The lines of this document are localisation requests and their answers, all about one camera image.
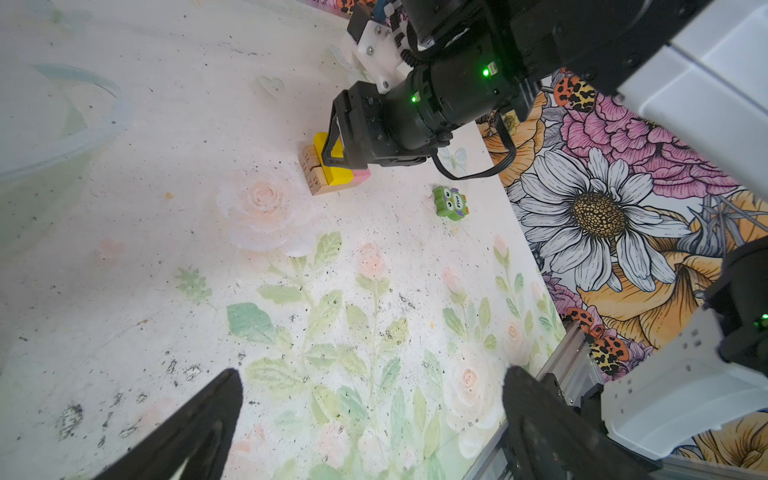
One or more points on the green owl number block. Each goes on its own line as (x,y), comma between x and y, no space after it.
(450,203)

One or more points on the yellow long block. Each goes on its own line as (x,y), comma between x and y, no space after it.
(335,176)

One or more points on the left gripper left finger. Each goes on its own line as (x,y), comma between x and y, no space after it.
(194,442)

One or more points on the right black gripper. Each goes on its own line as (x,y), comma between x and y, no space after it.
(410,123)

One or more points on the natural wood block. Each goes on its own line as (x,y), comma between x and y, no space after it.
(314,175)

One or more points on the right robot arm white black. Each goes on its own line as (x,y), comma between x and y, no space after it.
(631,138)

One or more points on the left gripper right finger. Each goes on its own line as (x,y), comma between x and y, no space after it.
(548,439)

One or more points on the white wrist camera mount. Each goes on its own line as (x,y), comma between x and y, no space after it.
(374,41)

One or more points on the pink block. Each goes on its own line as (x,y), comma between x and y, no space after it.
(360,176)

